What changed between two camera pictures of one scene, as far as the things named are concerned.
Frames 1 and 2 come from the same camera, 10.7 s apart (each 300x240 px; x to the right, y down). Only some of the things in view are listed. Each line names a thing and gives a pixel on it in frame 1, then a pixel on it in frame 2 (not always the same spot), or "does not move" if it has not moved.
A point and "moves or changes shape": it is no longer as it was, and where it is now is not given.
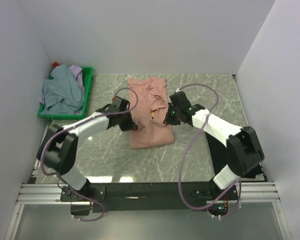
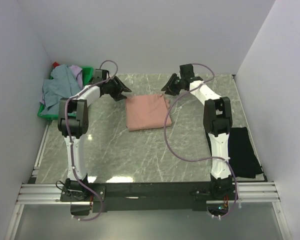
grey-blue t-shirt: [62, 94] does not move
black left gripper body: [126, 122] to [111, 87]
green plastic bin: [87, 74] does not move
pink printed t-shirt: [149, 114] moves or changes shape
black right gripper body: [172, 116] to [180, 87]
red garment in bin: [55, 64] does not move
